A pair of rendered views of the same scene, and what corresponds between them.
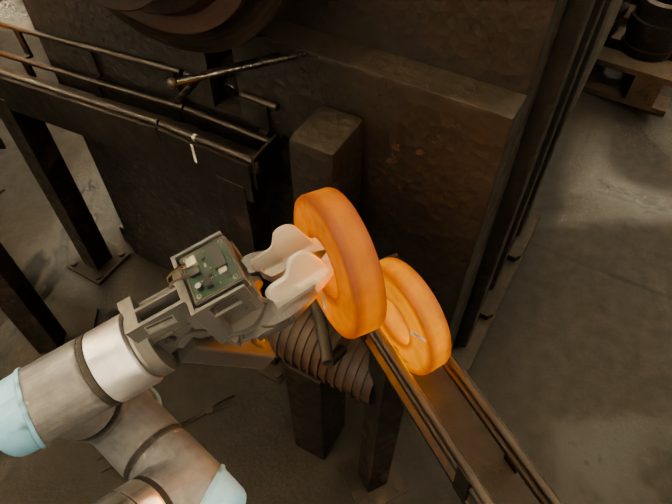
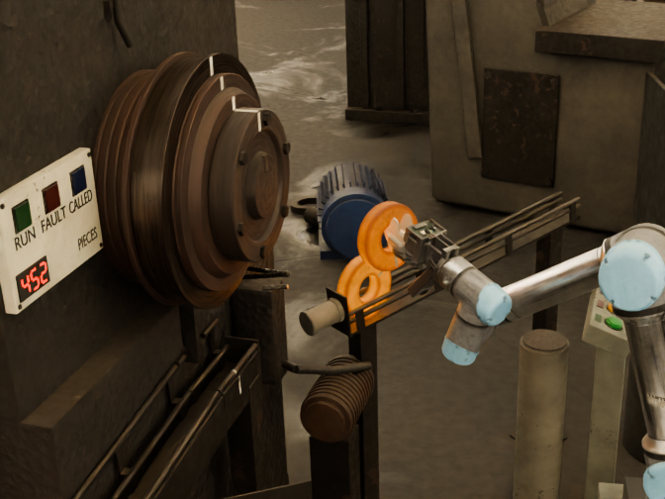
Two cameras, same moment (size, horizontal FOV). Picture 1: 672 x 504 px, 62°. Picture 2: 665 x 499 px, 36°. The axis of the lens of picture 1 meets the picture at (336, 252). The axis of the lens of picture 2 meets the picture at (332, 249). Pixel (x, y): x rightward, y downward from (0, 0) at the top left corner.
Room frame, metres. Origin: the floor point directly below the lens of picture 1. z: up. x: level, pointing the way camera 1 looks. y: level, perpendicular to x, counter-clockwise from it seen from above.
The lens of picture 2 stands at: (0.87, 2.01, 1.74)
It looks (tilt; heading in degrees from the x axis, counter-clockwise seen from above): 24 degrees down; 259
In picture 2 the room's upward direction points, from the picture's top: 2 degrees counter-clockwise
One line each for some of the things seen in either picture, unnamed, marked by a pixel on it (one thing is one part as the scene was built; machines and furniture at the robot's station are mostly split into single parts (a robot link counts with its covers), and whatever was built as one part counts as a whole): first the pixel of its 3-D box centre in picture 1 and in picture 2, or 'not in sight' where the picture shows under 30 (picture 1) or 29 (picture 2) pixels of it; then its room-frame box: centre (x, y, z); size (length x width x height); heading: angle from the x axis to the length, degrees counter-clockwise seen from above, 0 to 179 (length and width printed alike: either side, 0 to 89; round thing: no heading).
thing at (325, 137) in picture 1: (328, 184); (258, 330); (0.65, 0.01, 0.68); 0.11 x 0.08 x 0.24; 150
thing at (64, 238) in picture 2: not in sight; (50, 227); (1.02, 0.46, 1.15); 0.26 x 0.02 x 0.18; 60
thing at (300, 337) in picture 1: (334, 395); (340, 468); (0.48, 0.00, 0.27); 0.22 x 0.13 x 0.53; 60
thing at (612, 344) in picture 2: not in sight; (606, 412); (-0.22, 0.00, 0.31); 0.24 x 0.16 x 0.62; 60
